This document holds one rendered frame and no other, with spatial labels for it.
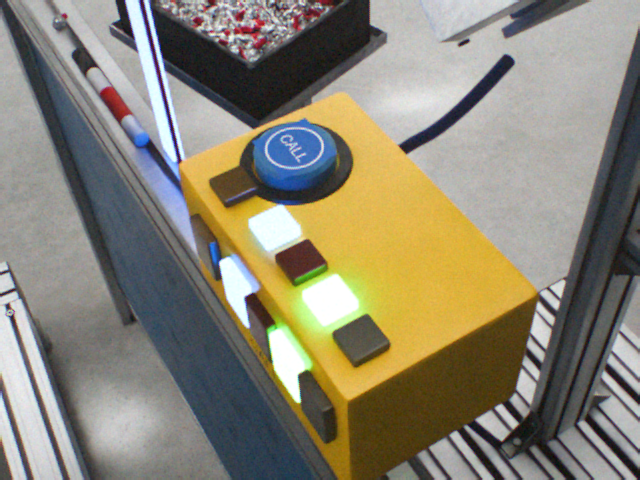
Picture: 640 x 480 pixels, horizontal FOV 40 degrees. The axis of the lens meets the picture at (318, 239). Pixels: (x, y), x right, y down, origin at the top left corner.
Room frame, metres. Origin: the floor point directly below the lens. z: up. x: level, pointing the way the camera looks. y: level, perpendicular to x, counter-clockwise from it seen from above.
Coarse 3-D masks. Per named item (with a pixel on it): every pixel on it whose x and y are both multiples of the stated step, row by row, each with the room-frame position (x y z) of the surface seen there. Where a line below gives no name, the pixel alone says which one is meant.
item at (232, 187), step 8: (240, 168) 0.30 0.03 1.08; (216, 176) 0.29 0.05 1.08; (224, 176) 0.29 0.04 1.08; (232, 176) 0.29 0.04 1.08; (240, 176) 0.29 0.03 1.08; (248, 176) 0.29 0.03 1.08; (216, 184) 0.29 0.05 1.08; (224, 184) 0.29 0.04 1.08; (232, 184) 0.28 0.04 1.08; (240, 184) 0.28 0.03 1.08; (248, 184) 0.28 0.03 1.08; (216, 192) 0.28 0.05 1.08; (224, 192) 0.28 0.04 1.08; (232, 192) 0.28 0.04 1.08; (240, 192) 0.28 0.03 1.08; (248, 192) 0.28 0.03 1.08; (256, 192) 0.28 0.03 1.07; (224, 200) 0.28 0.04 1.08; (232, 200) 0.28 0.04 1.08; (240, 200) 0.28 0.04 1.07
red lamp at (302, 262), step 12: (288, 252) 0.24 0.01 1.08; (300, 252) 0.24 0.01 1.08; (312, 252) 0.24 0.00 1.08; (288, 264) 0.23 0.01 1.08; (300, 264) 0.23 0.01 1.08; (312, 264) 0.23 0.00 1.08; (324, 264) 0.23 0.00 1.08; (288, 276) 0.23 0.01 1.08; (300, 276) 0.23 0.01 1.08; (312, 276) 0.23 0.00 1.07
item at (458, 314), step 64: (192, 192) 0.29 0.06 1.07; (320, 192) 0.28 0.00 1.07; (384, 192) 0.28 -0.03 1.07; (256, 256) 0.25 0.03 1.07; (384, 256) 0.24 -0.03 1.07; (448, 256) 0.24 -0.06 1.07; (384, 320) 0.21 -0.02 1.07; (448, 320) 0.20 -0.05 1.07; (512, 320) 0.21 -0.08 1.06; (320, 384) 0.19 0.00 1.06; (384, 384) 0.18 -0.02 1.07; (448, 384) 0.19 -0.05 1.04; (512, 384) 0.21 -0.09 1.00; (320, 448) 0.19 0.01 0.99; (384, 448) 0.18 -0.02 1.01
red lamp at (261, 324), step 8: (248, 296) 0.23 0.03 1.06; (256, 296) 0.23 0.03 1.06; (248, 304) 0.23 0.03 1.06; (256, 304) 0.23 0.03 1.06; (248, 312) 0.23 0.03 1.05; (256, 312) 0.23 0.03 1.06; (264, 312) 0.23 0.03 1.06; (248, 320) 0.23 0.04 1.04; (256, 320) 0.22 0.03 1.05; (264, 320) 0.22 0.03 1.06; (272, 320) 0.22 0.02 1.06; (256, 328) 0.23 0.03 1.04; (264, 328) 0.22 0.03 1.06; (272, 328) 0.22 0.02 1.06; (256, 336) 0.23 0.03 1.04; (264, 336) 0.22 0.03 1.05; (264, 344) 0.22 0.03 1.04; (264, 352) 0.22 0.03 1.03; (272, 360) 0.22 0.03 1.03
